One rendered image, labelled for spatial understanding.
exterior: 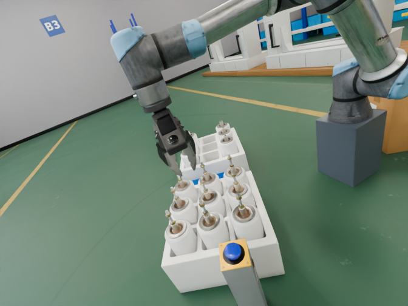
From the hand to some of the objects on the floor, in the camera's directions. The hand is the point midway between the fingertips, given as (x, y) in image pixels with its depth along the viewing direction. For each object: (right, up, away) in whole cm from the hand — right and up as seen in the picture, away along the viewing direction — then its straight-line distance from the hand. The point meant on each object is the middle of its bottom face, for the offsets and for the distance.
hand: (186, 170), depth 55 cm
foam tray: (+14, -6, +80) cm, 82 cm away
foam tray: (+14, -33, +33) cm, 49 cm away
